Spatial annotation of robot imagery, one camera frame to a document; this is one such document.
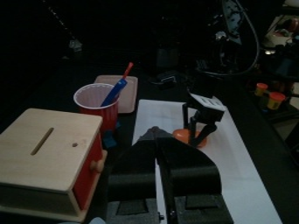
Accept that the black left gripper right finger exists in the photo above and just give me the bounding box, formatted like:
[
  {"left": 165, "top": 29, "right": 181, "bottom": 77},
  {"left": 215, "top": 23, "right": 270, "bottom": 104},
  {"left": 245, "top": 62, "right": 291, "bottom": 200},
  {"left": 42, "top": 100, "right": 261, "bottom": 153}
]
[{"left": 155, "top": 136, "right": 235, "bottom": 224}]

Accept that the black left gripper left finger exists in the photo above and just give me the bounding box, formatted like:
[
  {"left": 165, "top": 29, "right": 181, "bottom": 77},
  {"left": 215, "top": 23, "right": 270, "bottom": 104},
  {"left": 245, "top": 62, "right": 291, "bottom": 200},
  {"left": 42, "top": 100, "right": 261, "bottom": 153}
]
[{"left": 107, "top": 139, "right": 162, "bottom": 224}]

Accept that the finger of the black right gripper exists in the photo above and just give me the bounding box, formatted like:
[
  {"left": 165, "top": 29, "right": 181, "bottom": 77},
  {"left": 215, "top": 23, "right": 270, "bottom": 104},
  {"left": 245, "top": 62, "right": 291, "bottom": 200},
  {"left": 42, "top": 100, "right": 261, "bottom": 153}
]
[
  {"left": 191, "top": 122, "right": 219, "bottom": 149},
  {"left": 182, "top": 103, "right": 202, "bottom": 144}
]

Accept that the blue and red toy knife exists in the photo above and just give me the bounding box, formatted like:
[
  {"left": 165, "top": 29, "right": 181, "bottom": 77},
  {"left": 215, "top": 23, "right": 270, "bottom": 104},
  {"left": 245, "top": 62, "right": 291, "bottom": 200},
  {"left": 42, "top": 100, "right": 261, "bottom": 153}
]
[{"left": 101, "top": 61, "right": 135, "bottom": 108}]

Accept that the orange toy food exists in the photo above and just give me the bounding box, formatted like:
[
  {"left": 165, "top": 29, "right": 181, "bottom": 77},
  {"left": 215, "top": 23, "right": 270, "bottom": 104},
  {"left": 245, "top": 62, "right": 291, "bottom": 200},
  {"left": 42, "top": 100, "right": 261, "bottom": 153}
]
[{"left": 173, "top": 128, "right": 210, "bottom": 149}]

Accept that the small blue toy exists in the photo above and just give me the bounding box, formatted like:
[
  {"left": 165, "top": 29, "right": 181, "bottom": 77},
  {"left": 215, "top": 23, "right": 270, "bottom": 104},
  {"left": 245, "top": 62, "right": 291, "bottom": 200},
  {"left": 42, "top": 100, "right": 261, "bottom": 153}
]
[{"left": 102, "top": 122, "right": 122, "bottom": 149}]

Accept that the white paper mat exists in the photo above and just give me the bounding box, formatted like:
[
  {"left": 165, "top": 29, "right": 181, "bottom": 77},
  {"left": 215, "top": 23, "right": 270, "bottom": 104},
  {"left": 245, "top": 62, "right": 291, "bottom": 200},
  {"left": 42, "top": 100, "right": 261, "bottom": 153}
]
[{"left": 131, "top": 99, "right": 285, "bottom": 224}]

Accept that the small black block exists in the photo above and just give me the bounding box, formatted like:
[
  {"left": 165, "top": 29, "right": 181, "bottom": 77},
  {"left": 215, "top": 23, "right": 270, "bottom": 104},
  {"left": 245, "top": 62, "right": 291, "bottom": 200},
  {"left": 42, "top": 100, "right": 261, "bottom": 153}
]
[{"left": 151, "top": 69, "right": 179, "bottom": 90}]

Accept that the small yellow orange-lid bottle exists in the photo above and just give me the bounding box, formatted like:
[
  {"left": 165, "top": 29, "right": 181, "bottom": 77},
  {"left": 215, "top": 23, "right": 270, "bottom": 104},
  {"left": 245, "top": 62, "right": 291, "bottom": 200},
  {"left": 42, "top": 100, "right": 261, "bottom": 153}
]
[{"left": 254, "top": 82, "right": 270, "bottom": 97}]

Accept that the large yellow orange-lid bottle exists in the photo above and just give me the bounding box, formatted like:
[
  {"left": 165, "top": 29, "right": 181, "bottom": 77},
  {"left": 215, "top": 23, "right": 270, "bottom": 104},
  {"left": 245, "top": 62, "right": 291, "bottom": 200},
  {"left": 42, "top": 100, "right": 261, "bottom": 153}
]
[{"left": 266, "top": 91, "right": 287, "bottom": 111}]

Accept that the pink plastic tray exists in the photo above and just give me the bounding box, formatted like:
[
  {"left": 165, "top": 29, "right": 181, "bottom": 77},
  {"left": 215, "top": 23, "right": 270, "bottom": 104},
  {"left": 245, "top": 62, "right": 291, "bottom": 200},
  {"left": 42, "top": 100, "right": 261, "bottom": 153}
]
[{"left": 94, "top": 74, "right": 139, "bottom": 115}]

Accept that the red plastic cup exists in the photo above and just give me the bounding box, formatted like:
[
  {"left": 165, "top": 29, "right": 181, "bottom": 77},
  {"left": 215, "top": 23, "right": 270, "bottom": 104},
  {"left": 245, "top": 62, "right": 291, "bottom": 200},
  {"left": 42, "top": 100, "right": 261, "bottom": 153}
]
[{"left": 73, "top": 82, "right": 122, "bottom": 136}]

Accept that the wooden box with red drawer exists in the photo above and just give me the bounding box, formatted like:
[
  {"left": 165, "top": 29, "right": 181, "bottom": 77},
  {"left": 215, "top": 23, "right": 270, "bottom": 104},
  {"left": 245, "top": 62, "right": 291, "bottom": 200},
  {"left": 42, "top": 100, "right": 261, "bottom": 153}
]
[{"left": 0, "top": 108, "right": 109, "bottom": 223}]

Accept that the grey cable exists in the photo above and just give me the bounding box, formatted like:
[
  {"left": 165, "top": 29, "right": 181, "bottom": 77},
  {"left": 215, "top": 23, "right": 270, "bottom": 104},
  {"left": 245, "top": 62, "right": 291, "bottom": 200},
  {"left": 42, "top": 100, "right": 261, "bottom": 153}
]
[{"left": 197, "top": 0, "right": 262, "bottom": 77}]

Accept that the metal clip on string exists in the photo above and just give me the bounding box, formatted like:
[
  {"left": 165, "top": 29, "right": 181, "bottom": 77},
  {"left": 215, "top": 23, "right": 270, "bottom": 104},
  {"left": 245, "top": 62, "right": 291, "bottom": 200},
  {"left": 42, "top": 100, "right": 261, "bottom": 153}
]
[{"left": 42, "top": 0, "right": 85, "bottom": 54}]

